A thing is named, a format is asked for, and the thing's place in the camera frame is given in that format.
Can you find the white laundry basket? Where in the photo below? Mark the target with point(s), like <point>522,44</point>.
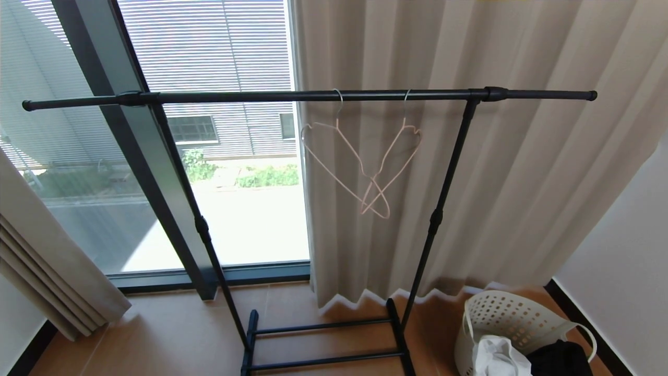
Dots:
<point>516,318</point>

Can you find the pink clothes hanger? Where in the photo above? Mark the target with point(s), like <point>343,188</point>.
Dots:
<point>405,117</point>
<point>338,117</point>

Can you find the beige curtain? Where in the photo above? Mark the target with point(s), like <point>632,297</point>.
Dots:
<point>47,261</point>
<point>496,156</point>

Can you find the black clothes rack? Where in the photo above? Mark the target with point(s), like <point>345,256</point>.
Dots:
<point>261,96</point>

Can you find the white printed t-shirt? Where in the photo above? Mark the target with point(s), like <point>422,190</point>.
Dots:
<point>498,357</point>

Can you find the black garment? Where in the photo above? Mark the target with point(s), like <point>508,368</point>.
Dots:
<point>561,360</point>

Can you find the window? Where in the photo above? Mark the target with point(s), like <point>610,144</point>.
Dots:
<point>235,52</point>

